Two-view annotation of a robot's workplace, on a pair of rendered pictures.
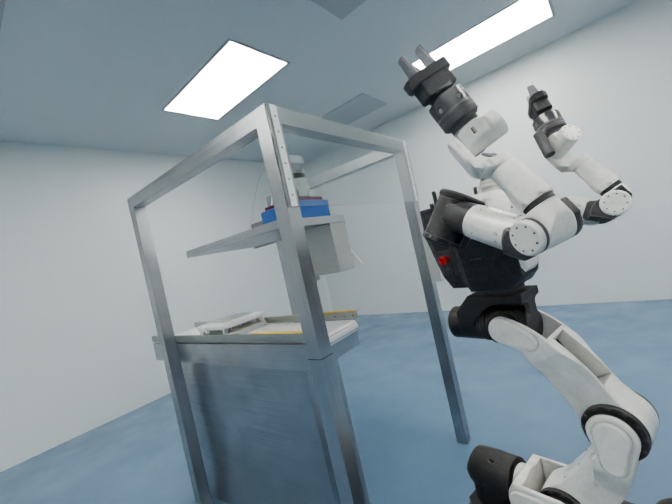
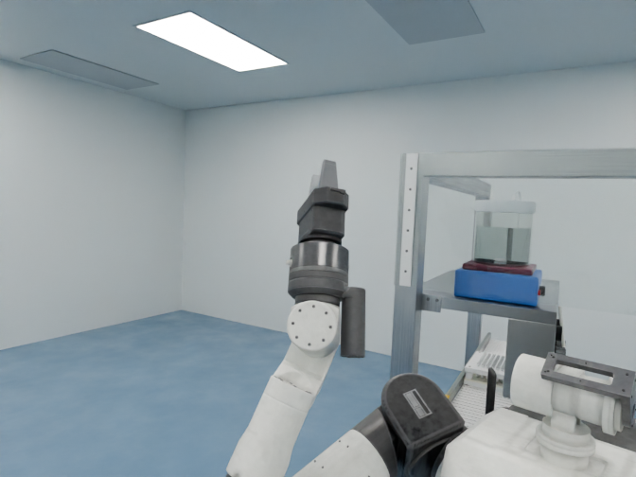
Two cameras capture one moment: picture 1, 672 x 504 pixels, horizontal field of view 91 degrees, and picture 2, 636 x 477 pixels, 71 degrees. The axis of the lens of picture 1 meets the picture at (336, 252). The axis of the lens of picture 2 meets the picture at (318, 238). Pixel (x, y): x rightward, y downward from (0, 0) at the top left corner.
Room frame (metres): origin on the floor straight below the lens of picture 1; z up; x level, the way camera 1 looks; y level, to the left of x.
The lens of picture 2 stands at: (0.68, -0.98, 1.57)
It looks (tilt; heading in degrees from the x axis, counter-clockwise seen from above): 4 degrees down; 81
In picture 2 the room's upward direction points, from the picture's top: 2 degrees clockwise
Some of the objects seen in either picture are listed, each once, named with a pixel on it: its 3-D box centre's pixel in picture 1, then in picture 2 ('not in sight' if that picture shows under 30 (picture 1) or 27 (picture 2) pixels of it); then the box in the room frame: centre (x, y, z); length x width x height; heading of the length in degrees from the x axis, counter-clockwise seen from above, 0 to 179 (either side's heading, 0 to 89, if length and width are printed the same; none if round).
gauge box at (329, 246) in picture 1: (322, 250); (531, 350); (1.43, 0.05, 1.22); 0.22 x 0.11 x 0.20; 52
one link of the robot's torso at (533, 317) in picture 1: (490, 314); not in sight; (1.13, -0.47, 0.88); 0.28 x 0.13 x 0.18; 39
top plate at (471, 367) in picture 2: (231, 320); (503, 366); (1.70, 0.60, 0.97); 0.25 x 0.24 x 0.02; 141
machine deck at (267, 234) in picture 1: (263, 237); (490, 291); (1.44, 0.30, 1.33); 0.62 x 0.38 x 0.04; 52
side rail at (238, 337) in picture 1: (212, 337); (465, 372); (1.58, 0.66, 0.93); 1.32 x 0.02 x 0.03; 52
